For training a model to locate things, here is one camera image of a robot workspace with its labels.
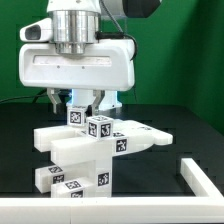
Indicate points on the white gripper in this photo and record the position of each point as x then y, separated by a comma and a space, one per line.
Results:
106, 65

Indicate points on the white chair seat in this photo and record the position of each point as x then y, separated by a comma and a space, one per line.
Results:
99, 172

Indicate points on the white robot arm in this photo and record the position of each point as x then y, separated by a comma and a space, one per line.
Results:
67, 50

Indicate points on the white chair back frame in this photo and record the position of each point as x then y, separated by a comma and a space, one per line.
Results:
69, 145

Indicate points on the white U-shaped fence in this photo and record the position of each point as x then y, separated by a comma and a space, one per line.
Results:
205, 206

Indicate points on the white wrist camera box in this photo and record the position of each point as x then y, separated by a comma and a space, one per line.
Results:
40, 31

